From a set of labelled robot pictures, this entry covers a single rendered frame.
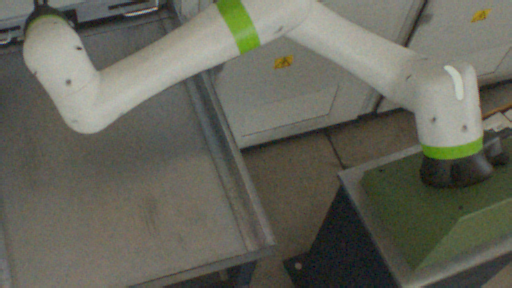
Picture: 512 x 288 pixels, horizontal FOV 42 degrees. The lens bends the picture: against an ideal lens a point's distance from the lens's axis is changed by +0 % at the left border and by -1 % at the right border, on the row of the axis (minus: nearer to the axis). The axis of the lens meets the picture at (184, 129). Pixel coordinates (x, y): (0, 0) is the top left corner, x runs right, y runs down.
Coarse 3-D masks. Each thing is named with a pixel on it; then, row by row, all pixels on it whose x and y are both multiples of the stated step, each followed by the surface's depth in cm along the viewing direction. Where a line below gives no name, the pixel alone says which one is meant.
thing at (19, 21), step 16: (96, 0) 167; (112, 0) 168; (128, 0) 170; (144, 0) 172; (160, 0) 173; (16, 16) 164; (80, 16) 169; (96, 16) 171; (0, 32) 165; (16, 32) 167
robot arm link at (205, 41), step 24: (192, 24) 126; (216, 24) 124; (144, 48) 128; (168, 48) 125; (192, 48) 125; (216, 48) 125; (96, 72) 126; (120, 72) 125; (144, 72) 125; (168, 72) 126; (192, 72) 128; (72, 96) 123; (96, 96) 124; (120, 96) 125; (144, 96) 127; (72, 120) 126; (96, 120) 126
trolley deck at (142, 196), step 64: (0, 64) 166; (0, 128) 156; (64, 128) 156; (128, 128) 156; (192, 128) 157; (0, 192) 147; (64, 192) 147; (128, 192) 147; (192, 192) 148; (64, 256) 139; (128, 256) 139; (192, 256) 140; (256, 256) 144
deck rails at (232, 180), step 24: (168, 24) 173; (192, 96) 161; (216, 120) 153; (216, 144) 154; (216, 168) 151; (240, 168) 143; (240, 192) 147; (0, 216) 143; (240, 216) 144; (0, 240) 140; (264, 240) 137; (0, 264) 138
